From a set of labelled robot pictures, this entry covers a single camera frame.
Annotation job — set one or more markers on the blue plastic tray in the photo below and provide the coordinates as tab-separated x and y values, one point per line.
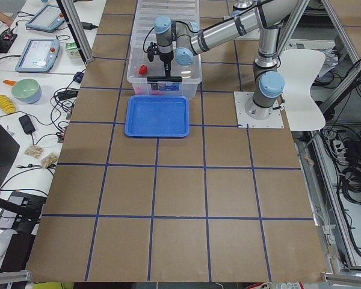
157	117

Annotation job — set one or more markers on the red block large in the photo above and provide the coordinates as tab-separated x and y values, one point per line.
143	70

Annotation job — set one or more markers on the teach pendant near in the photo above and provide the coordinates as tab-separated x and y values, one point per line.
39	56

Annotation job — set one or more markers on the green bowl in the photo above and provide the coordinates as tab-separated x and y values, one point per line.
27	90

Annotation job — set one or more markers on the aluminium frame post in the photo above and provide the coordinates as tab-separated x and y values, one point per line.
72	19

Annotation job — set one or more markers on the black box latch handle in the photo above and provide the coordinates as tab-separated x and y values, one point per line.
164	79

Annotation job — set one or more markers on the teach pendant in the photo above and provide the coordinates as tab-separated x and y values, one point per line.
48	19
39	56

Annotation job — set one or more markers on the yellow toy stack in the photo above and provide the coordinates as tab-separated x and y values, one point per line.
7	105

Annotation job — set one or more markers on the teach pendant far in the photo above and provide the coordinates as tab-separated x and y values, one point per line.
48	19

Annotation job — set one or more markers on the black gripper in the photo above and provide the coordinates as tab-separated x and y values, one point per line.
166	58

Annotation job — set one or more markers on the clear plastic storage box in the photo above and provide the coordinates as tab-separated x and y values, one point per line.
191	75

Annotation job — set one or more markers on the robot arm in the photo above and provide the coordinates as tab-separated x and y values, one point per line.
182	41

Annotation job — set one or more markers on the clear plastic box lid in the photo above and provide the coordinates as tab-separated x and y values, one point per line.
158	14

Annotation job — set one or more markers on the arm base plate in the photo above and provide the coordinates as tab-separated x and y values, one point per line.
249	115

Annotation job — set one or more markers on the white chair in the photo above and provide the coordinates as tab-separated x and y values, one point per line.
299	69

